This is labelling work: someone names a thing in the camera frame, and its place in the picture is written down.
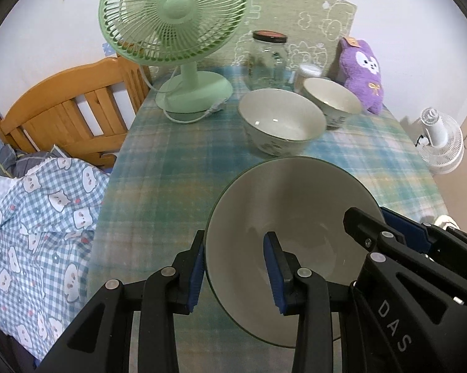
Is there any grey striped cloth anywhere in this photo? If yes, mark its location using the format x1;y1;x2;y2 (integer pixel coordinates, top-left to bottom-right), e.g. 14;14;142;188
0;145;73;179

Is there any glass jar dark lid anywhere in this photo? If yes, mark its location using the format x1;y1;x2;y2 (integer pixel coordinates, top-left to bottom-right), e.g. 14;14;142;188
247;30;289;92

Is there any purple plush bunny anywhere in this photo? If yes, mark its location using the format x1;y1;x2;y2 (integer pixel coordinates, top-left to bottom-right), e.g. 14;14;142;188
336;37;385;115

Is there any plaid blue green tablecloth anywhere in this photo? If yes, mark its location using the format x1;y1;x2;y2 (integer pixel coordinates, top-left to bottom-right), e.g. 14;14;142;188
86;66;449;373

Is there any cream ceramic bowl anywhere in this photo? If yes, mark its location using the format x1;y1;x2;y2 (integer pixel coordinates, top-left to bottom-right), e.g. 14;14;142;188
302;77;363;131
204;156;383;348
238;88;327;158

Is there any blue checkered printed blanket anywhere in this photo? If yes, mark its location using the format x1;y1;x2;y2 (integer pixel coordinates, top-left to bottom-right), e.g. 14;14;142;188
0;157;112;362

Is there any small white round container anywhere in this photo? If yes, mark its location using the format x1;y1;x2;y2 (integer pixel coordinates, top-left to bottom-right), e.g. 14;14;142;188
295;63;323;94

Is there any wooden bed headboard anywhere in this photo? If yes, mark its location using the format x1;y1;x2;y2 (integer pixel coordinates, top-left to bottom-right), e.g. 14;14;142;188
0;56;153;169

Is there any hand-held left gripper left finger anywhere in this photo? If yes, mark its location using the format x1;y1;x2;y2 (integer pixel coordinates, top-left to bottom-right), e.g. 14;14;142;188
39;230;207;373

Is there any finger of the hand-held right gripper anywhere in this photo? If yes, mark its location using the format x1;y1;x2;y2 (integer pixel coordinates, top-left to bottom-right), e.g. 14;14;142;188
343;207;428;258
380;207;467;258

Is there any white fan cable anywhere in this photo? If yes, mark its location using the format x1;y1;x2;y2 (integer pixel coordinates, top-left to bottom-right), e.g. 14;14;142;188
140;64;227;124

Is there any green printed wall mat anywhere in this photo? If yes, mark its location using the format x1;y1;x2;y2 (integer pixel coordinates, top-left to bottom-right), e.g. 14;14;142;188
202;0;358;86

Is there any white standing fan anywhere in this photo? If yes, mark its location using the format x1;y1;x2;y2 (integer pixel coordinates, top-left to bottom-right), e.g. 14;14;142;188
414;107;467;174

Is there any green desk fan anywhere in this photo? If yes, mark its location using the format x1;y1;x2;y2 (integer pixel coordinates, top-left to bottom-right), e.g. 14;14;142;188
98;0;250;113

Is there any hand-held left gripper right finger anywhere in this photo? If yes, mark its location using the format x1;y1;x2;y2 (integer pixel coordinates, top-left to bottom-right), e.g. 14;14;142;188
263;231;357;373

